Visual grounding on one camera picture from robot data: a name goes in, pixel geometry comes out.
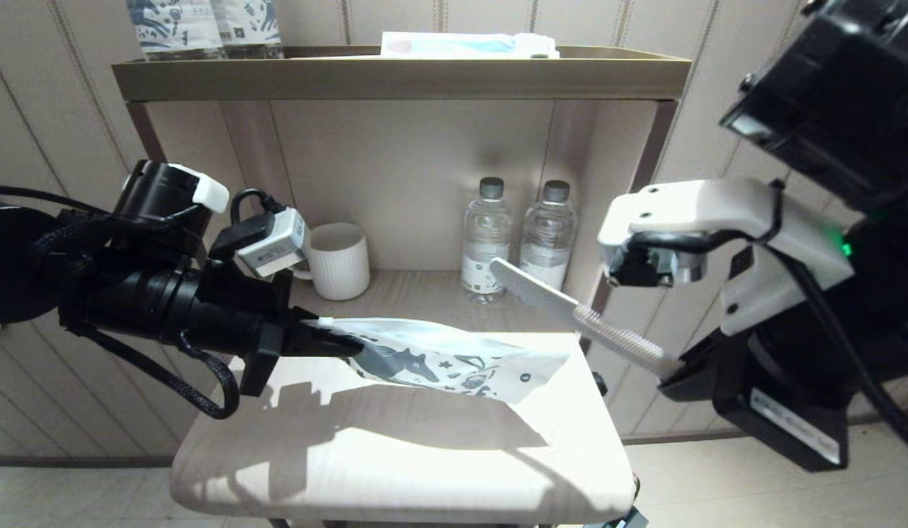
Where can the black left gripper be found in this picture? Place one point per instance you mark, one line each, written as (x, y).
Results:
(234, 308)

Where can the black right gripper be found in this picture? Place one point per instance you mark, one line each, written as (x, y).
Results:
(784, 418)

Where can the horse print plastic pouch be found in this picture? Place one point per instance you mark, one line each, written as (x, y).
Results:
(454, 359)

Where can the white plastic comb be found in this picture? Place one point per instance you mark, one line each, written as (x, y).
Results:
(542, 293)

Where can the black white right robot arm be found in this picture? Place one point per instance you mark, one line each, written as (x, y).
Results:
(828, 110)

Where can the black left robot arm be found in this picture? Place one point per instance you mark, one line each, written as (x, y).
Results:
(28, 264)

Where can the white ribbed ceramic mug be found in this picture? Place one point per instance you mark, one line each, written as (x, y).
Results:
(344, 264)

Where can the small black plug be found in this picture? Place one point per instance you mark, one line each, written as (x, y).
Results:
(599, 383)

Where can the clear water bottle black cap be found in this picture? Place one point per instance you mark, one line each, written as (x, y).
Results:
(487, 249)
(546, 235)

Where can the beige wooden shelf unit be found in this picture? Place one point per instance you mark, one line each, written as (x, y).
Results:
(395, 81)

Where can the water bottle blue print label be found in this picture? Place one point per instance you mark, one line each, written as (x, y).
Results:
(249, 26)

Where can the white packet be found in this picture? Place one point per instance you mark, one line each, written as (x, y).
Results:
(454, 45)

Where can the patterned pouches on top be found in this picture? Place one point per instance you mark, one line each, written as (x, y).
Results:
(171, 29)

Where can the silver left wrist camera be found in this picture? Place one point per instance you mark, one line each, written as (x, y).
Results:
(278, 246)

